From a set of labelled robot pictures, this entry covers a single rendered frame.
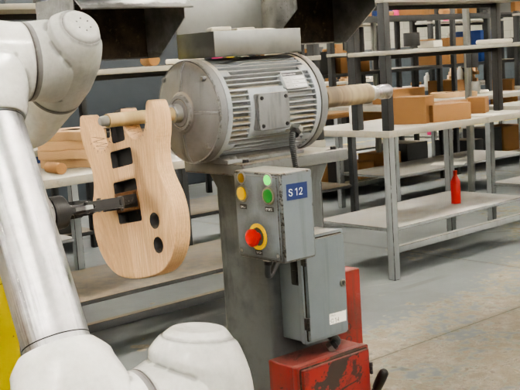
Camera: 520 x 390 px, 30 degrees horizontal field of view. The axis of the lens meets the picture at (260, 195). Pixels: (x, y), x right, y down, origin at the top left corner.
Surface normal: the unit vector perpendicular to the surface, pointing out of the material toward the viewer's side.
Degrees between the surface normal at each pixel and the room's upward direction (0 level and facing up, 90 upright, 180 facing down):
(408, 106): 90
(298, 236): 90
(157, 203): 88
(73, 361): 56
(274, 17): 90
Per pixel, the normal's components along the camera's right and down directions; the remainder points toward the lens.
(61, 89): 0.52, 0.80
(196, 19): 0.65, 0.07
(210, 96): -0.39, 0.00
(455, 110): 0.47, 0.09
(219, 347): 0.54, -0.46
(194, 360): 0.12, -0.42
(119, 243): -0.76, 0.11
